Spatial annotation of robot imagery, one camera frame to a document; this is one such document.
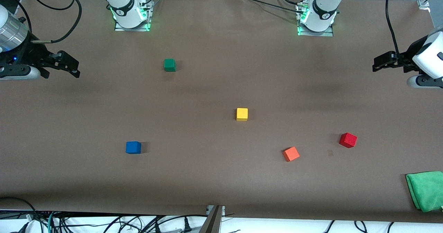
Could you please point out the green folded cloth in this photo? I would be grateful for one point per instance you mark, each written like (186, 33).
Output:
(426, 190)

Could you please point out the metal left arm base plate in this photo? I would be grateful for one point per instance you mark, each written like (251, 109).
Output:
(328, 33)

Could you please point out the black power plug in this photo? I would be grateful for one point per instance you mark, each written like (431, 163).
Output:
(187, 225)

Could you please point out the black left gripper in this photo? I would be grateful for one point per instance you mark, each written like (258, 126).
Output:
(405, 59)

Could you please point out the orange wooden block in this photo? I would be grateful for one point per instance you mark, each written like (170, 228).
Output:
(291, 154)

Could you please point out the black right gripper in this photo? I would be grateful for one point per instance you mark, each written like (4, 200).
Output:
(28, 54)

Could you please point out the green wooden block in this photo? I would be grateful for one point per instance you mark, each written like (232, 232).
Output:
(169, 65)

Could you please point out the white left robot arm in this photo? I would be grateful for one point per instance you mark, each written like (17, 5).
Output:
(323, 8)

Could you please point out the red wooden block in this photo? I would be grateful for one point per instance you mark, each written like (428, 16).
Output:
(347, 140)

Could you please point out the yellow wooden block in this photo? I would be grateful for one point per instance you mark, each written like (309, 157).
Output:
(242, 114)

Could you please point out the blue wooden block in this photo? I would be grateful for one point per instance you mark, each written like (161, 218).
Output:
(133, 147)

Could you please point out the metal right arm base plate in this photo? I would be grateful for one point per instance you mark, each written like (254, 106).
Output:
(119, 27)

